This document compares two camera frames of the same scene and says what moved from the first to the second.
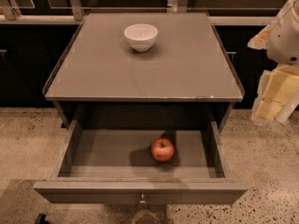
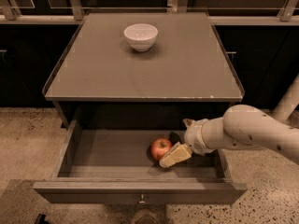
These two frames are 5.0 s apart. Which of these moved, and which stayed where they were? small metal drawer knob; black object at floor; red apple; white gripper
Moved: white gripper
Stayed: small metal drawer knob; black object at floor; red apple
